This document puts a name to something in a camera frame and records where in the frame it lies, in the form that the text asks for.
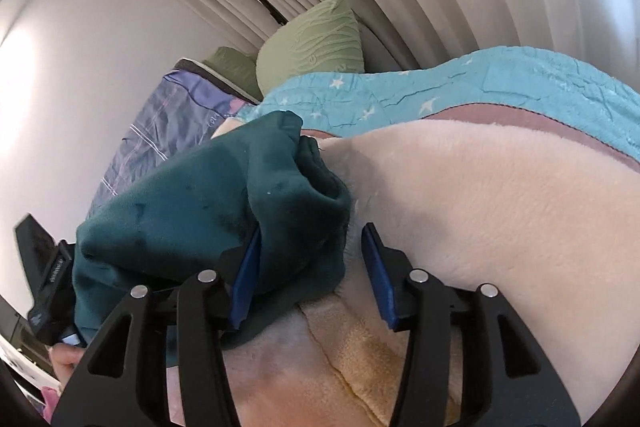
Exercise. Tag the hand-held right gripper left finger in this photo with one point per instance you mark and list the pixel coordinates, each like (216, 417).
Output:
(247, 277)

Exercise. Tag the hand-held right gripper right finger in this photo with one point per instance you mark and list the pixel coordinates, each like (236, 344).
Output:
(380, 277)

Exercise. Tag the dark green sweater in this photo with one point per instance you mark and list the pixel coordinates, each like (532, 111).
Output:
(200, 207)

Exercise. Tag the person's left hand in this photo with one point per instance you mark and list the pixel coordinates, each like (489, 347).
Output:
(65, 362)

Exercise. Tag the plush printed blanket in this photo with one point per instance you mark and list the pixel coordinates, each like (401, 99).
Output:
(475, 207)

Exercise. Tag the blue plaid sheet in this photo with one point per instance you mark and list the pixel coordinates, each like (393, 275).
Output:
(165, 122)

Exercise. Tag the green pillow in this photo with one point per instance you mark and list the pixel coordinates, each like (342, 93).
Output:
(310, 47)
(232, 67)

